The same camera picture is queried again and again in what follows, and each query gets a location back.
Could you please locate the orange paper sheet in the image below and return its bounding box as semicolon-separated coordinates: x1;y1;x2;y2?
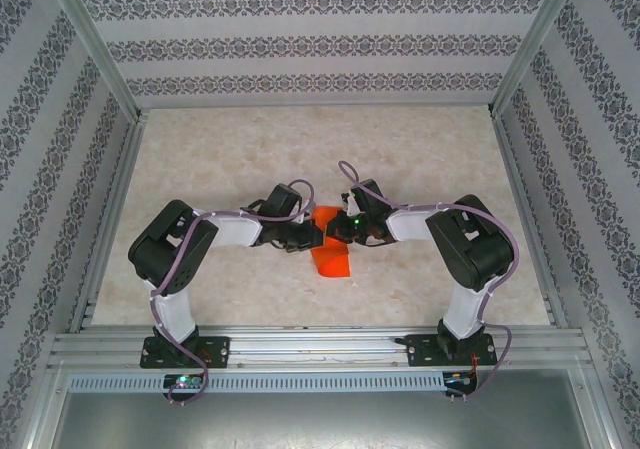
308;202;353;280

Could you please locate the grey metal sheet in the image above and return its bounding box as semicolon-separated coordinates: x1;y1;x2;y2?
49;391;589;449

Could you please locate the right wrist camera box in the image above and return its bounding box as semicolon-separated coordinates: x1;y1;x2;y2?
341;188;364;215

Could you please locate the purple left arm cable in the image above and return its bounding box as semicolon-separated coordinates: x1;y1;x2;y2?
149;178;317;408

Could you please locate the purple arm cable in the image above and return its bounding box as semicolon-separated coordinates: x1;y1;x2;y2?
338;160;521;403
149;178;317;408

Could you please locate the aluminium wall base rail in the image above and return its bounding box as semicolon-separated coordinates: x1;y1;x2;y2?
134;99;496;113

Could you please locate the long aluminium mounting rail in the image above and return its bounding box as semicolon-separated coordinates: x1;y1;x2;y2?
47;326;591;370

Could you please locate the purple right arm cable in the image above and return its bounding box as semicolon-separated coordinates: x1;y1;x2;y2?
338;160;521;403

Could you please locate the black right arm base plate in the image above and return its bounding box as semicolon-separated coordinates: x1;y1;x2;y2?
407;333;497;369

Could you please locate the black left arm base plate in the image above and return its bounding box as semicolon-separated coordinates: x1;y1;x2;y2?
139;336;232;370

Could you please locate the aluminium side rail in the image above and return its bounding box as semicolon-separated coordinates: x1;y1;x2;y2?
67;111;151;333

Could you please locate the slotted grey cable duct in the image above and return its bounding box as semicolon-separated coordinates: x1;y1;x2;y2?
67;372;449;394

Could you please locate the aluminium frame post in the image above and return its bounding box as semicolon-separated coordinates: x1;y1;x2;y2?
39;0;151;123
487;0;599;118

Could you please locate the aluminium frame leg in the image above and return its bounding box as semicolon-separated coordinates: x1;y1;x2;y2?
569;363;624;449
27;363;71;449

